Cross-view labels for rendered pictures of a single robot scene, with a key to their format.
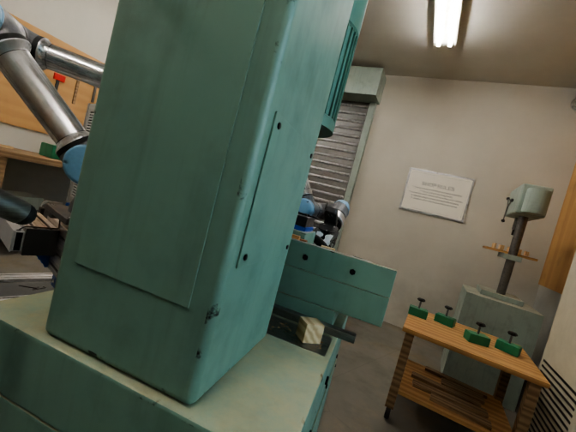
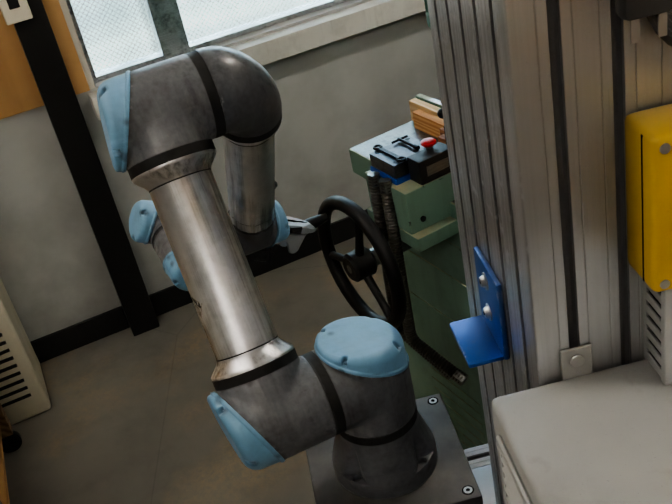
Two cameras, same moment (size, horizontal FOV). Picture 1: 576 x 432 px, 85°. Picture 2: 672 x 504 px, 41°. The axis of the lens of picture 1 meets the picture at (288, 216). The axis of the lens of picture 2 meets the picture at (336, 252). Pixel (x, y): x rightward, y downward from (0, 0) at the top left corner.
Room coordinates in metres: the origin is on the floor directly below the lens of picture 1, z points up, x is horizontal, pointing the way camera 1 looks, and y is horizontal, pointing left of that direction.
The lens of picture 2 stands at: (2.08, 1.04, 1.76)
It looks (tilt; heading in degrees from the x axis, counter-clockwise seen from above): 31 degrees down; 228
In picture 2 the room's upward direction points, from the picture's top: 13 degrees counter-clockwise
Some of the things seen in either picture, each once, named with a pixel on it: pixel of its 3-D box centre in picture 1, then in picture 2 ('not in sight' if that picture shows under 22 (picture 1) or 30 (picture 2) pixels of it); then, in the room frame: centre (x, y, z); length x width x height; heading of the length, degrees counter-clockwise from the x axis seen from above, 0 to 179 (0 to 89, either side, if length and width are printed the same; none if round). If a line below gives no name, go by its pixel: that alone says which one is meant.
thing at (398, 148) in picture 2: (289, 216); (410, 158); (0.92, -0.01, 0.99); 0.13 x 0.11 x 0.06; 73
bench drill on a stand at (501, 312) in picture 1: (502, 288); not in sight; (2.42, -1.74, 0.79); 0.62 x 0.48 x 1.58; 154
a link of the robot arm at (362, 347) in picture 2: not in sight; (361, 373); (1.45, 0.32, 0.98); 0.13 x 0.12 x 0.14; 156
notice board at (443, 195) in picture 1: (435, 194); not in sight; (3.36, -1.45, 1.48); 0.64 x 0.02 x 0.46; 66
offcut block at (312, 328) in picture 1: (309, 329); not in sight; (0.56, -0.09, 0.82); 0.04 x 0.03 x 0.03; 112
